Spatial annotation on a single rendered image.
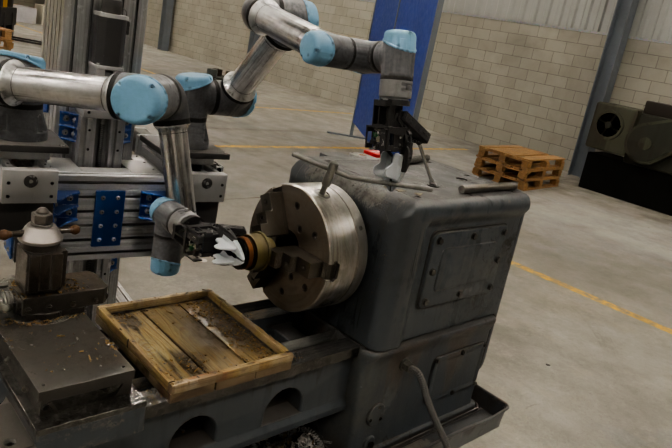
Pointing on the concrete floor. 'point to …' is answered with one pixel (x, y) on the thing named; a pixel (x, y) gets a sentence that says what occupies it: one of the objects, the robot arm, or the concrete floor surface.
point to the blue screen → (387, 1)
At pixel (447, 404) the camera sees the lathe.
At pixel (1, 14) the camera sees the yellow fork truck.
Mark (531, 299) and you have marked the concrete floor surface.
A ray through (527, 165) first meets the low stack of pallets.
